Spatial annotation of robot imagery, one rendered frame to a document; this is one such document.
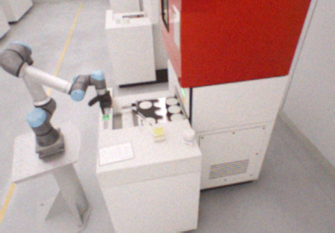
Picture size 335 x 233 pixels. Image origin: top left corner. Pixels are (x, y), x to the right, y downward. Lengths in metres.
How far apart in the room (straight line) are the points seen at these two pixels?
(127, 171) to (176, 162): 0.29
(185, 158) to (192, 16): 0.81
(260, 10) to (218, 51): 0.31
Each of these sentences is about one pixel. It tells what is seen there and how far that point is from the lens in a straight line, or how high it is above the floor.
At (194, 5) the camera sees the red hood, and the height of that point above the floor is 1.73.
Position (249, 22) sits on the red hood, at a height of 1.61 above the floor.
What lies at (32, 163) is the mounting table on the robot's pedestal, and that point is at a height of 0.82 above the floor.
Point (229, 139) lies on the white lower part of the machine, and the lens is 2.01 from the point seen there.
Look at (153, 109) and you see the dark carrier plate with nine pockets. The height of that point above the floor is 0.90.
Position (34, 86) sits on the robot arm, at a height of 1.27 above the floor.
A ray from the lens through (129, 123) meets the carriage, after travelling 1.86.
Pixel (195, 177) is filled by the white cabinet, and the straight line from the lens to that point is 1.65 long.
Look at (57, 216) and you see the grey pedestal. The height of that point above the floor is 0.02.
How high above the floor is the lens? 2.08
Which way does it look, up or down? 37 degrees down
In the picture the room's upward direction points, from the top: 2 degrees counter-clockwise
